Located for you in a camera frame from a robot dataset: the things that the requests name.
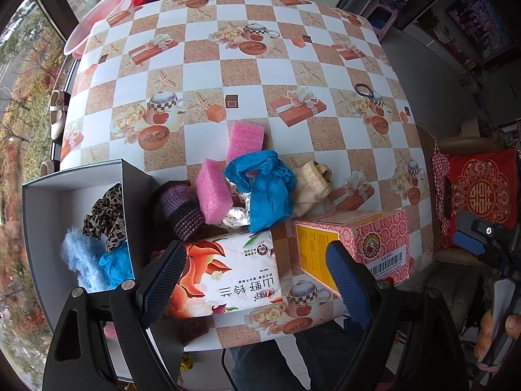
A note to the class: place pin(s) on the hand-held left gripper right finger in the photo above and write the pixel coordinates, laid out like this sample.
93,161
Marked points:
346,281

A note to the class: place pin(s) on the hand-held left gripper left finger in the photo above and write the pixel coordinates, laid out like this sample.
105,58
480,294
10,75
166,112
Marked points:
163,277

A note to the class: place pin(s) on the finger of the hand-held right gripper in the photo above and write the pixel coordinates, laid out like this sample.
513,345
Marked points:
468,241
466,220

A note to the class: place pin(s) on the blue shoe cover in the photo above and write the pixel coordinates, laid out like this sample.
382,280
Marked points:
268,195
118,266

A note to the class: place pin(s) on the leopard print scrunchie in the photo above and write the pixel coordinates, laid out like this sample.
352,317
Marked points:
104,220

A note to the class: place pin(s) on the light blue fluffy scrunchie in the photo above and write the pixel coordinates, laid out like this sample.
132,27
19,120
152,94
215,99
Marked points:
81,252

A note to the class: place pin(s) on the pink foam sponge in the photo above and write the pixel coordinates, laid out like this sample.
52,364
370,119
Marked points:
213,195
246,138

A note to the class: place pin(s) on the cream polka dot scrunchie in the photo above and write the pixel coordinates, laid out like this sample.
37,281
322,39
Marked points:
236,214

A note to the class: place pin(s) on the beige cloth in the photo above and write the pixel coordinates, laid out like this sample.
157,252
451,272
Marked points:
311,189

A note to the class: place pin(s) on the white cardboard box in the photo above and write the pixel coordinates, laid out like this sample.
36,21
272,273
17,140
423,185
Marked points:
53,199

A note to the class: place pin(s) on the person's right hand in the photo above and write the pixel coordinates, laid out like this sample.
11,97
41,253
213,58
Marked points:
485,334

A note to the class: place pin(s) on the red embroidered cushion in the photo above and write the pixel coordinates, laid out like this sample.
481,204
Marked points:
482,187

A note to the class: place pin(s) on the red white gingham cloth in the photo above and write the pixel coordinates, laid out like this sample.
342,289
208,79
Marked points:
439,179

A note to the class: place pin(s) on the pink patterned carton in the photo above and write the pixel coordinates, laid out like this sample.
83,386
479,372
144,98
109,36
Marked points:
366,232

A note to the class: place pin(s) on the purple black knitted hat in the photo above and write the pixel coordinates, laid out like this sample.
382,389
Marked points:
179,211

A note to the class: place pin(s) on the floral tissue pack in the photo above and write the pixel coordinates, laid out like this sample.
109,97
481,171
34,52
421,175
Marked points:
236,277

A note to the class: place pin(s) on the wooden armchair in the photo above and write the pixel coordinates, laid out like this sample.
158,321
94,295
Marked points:
464,144

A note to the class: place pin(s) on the yellow plastic bag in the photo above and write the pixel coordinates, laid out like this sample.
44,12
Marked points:
185,364

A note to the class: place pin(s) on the person's legs in jeans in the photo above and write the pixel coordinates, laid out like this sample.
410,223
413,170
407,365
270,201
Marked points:
268,370

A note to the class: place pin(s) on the checkered patterned tablecloth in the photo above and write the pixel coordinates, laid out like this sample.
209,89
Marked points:
244,69

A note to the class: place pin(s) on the pink plastic stool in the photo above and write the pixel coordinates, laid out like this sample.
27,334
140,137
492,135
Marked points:
378,6

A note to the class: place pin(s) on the pink plastic basin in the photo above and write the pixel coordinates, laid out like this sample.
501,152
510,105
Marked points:
93,28

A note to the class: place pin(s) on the framed wall poster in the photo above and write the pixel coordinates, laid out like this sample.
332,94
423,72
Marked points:
480,24

